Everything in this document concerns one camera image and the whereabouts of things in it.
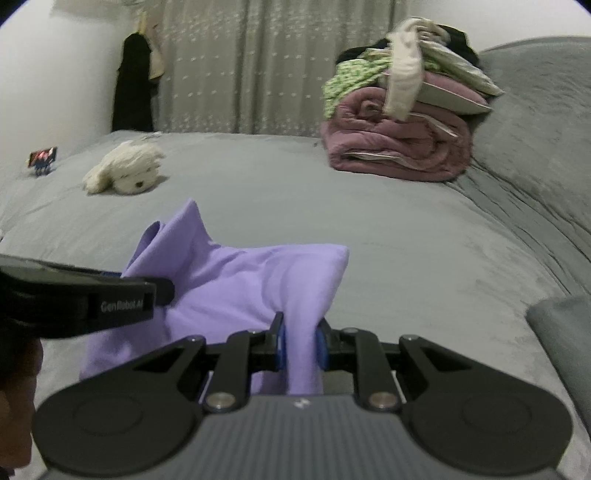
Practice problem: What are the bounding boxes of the purple pants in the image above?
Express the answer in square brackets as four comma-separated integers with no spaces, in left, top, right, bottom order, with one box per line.
[79,201,349,395]

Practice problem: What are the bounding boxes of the person's left hand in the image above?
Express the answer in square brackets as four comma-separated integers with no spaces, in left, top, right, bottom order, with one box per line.
[1,339,43,479]

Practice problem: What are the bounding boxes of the white plush dog toy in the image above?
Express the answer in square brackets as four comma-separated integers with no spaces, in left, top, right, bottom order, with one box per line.
[83,140,165,195]

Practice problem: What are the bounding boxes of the smartphone on blue stand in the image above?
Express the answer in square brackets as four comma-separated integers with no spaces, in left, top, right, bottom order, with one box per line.
[27,147,58,177]

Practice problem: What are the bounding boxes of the black hanging garment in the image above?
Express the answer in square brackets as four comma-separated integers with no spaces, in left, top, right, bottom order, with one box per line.
[111,33,153,132]

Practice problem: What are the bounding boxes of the grey star curtain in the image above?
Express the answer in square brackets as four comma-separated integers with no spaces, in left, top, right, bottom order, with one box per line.
[145,0,409,137]

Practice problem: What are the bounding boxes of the grey quilted headboard cover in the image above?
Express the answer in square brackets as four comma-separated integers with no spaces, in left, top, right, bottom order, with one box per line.
[453,37,590,295]

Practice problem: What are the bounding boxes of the green patterned garment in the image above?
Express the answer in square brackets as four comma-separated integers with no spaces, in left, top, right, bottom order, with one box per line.
[322,48,391,119]

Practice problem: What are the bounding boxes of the cream white garment on pile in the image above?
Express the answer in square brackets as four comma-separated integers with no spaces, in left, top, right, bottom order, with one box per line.
[384,17,450,121]

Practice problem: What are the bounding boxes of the grey pillow on pile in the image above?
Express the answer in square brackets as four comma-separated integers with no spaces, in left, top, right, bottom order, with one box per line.
[417,40,504,115]

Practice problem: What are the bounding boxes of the black garment on pile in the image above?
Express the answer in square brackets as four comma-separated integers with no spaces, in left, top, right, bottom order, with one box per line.
[334,23,482,70]

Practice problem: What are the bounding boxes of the wall air conditioner with cover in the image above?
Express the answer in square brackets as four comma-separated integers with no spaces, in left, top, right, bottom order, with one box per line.
[53,0,143,15]

